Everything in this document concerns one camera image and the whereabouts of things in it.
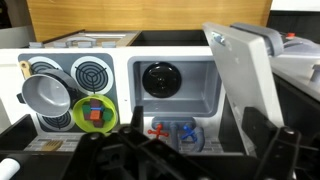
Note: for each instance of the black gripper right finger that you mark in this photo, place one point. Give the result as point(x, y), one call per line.
point(280, 153)

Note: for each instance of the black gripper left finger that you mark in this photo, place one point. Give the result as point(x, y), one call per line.
point(110, 156)

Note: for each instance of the toy microwave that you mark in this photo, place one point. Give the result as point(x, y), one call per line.
point(246, 76)

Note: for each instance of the green toy food block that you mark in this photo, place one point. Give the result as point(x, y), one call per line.
point(86, 110)
point(108, 115)

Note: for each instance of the orange toy food block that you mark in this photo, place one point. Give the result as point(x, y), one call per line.
point(95, 115)

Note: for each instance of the lime green toy bowl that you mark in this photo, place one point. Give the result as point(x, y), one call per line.
point(80, 121)

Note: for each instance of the dark red toy food block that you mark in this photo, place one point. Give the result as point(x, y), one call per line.
point(96, 103)

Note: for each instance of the grey toy faucet coloured taps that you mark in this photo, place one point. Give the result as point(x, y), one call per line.
point(175, 128)

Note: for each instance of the grey toy pot with lid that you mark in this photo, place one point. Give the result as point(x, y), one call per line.
point(45, 95)

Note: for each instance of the black round bowl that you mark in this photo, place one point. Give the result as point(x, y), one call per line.
point(161, 80)

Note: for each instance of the white and black toy kitchen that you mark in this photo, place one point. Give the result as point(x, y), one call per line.
point(123, 53)

